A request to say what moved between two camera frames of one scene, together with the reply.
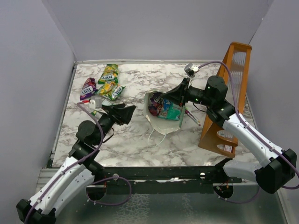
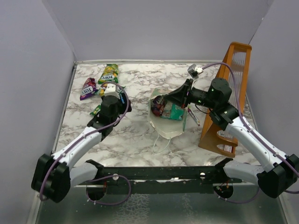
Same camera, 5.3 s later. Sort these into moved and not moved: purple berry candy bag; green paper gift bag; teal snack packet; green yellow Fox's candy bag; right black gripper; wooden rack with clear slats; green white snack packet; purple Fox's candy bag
Moved: teal snack packet; purple berry candy bag; green paper gift bag
Not moved: purple Fox's candy bag; green white snack packet; green yellow Fox's candy bag; right black gripper; wooden rack with clear slats
